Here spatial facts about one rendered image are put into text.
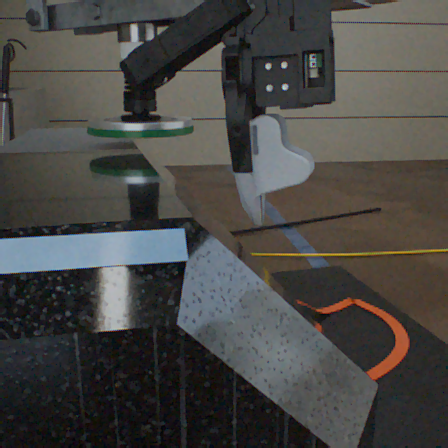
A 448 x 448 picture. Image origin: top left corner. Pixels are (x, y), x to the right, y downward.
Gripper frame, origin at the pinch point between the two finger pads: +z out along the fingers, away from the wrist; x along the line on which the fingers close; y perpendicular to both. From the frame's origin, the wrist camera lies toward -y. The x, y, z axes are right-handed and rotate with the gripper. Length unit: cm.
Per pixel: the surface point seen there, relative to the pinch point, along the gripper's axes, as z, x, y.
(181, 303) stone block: 10.0, 3.1, -8.0
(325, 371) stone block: 22.6, 14.9, 5.0
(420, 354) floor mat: 82, 144, 28
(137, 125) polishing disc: -6, 52, -32
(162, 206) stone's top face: 2.3, 13.7, -13.3
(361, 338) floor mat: 80, 151, 8
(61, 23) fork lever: -27, 60, -50
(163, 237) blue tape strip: 4.3, 7.1, -10.9
